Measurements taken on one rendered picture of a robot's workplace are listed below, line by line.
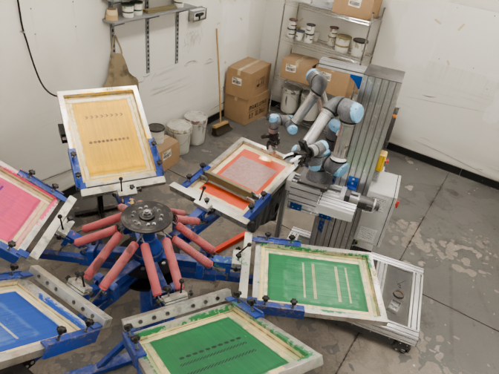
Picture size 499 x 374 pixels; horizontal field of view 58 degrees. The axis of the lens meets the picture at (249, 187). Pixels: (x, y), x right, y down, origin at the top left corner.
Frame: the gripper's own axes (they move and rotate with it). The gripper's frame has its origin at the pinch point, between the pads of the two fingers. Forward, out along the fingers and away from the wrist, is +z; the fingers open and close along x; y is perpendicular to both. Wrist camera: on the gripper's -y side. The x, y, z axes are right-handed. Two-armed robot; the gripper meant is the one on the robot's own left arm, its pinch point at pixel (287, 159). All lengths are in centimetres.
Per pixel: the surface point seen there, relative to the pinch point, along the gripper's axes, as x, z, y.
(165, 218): 39, 61, 32
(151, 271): 22, 84, 47
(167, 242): 28, 68, 39
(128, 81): 274, -61, 24
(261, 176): 64, -46, 52
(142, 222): 44, 73, 31
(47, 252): 98, 110, 62
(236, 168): 84, -39, 50
